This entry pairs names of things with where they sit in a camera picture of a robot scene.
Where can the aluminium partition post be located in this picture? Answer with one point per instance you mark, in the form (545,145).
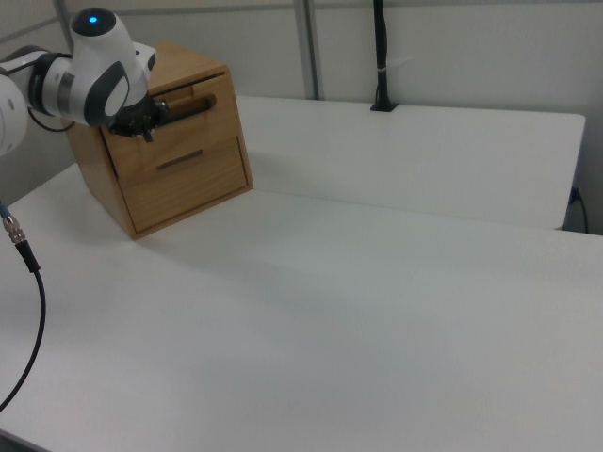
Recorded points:
(308,47)

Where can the black camera pole white tie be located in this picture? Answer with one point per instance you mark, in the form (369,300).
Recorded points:
(381,47)

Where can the light wooden drawer cabinet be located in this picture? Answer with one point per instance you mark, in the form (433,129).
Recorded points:
(94,179)

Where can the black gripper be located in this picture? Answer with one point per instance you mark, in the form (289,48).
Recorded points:
(136,117)

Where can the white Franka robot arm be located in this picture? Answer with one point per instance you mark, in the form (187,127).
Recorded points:
(94,52)

